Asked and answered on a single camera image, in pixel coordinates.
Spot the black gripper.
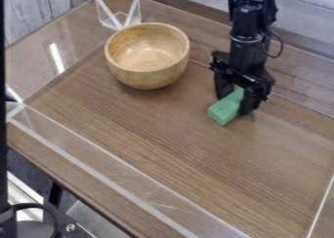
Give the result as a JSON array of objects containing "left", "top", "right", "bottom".
[{"left": 210, "top": 33, "right": 276, "bottom": 115}]

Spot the green rectangular block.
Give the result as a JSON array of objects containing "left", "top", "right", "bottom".
[{"left": 208, "top": 88, "right": 245, "bottom": 126}]

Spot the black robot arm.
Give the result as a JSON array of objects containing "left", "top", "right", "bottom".
[{"left": 210, "top": 0, "right": 285, "bottom": 115}]

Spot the brown wooden bowl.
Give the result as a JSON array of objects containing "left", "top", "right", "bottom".
[{"left": 105, "top": 22, "right": 192, "bottom": 90}]

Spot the black table leg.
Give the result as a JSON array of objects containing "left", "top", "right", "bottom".
[{"left": 49, "top": 182, "right": 63, "bottom": 208}]

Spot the clear acrylic tray wall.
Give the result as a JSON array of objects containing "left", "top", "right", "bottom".
[{"left": 7, "top": 0, "right": 334, "bottom": 238}]

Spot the grey metal base plate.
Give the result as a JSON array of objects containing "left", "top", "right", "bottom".
[{"left": 43, "top": 202, "right": 97, "bottom": 238}]

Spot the black cable loop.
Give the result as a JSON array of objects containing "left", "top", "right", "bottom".
[{"left": 9, "top": 202, "right": 66, "bottom": 238}]

